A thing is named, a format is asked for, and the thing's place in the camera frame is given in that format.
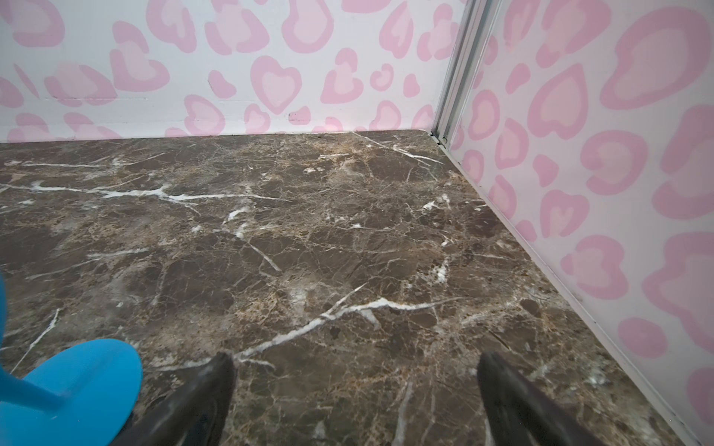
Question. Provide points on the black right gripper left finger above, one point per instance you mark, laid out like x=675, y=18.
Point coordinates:
x=194, y=414

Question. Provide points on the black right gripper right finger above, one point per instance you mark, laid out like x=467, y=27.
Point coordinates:
x=519, y=413

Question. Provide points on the blue wine glass front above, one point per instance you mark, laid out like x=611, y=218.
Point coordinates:
x=81, y=396

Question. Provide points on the aluminium corner post right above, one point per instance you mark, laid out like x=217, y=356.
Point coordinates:
x=469, y=48

